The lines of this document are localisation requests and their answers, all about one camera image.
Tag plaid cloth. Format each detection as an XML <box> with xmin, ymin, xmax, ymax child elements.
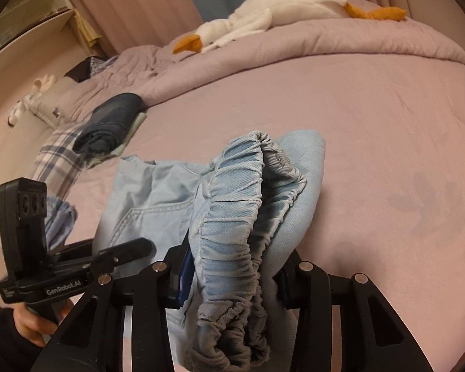
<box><xmin>25</xmin><ymin>124</ymin><xmax>89</xmax><ymax>202</ymax></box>

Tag person's left forearm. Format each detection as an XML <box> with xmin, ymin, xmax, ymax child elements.
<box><xmin>0</xmin><ymin>296</ymin><xmax>45</xmax><ymax>372</ymax></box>

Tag person's left hand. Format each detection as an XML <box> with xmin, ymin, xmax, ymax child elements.
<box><xmin>15</xmin><ymin>298</ymin><xmax>75</xmax><ymax>348</ymax></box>

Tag dark blue folded jeans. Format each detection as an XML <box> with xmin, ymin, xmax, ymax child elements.
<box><xmin>73</xmin><ymin>93</ymin><xmax>145</xmax><ymax>156</ymax></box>

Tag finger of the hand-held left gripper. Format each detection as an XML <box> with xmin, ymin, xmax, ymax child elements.
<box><xmin>50</xmin><ymin>239</ymin><xmax>102</xmax><ymax>263</ymax></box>
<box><xmin>91</xmin><ymin>237</ymin><xmax>156</xmax><ymax>278</ymax></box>

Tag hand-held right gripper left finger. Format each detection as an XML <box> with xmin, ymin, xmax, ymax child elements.
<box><xmin>30</xmin><ymin>236</ymin><xmax>197</xmax><ymax>372</ymax></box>

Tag white goose plush toy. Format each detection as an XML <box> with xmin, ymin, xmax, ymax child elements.
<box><xmin>172</xmin><ymin>0</ymin><xmax>407</xmax><ymax>55</ymax></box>

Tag dark checked garment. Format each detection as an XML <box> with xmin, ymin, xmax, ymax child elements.
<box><xmin>65</xmin><ymin>56</ymin><xmax>119</xmax><ymax>84</ymax></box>

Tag white shelf unit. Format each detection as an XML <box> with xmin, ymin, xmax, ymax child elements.
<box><xmin>0</xmin><ymin>0</ymin><xmax>101</xmax><ymax>63</ymax></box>

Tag lilac quilt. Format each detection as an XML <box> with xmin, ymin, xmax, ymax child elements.
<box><xmin>56</xmin><ymin>0</ymin><xmax>465</xmax><ymax>125</ymax></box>

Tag small white plush toy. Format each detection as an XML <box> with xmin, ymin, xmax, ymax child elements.
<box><xmin>7</xmin><ymin>73</ymin><xmax>57</xmax><ymax>125</ymax></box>

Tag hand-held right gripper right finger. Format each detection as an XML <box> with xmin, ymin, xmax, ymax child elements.
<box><xmin>273</xmin><ymin>248</ymin><xmax>435</xmax><ymax>372</ymax></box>

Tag bed with pink sheet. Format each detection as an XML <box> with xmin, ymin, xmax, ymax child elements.
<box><xmin>0</xmin><ymin>52</ymin><xmax>465</xmax><ymax>372</ymax></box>

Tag light blue pants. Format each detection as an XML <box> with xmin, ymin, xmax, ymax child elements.
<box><xmin>46</xmin><ymin>131</ymin><xmax>327</xmax><ymax>372</ymax></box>

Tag pink curtain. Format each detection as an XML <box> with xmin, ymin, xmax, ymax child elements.
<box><xmin>58</xmin><ymin>0</ymin><xmax>411</xmax><ymax>55</ymax></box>

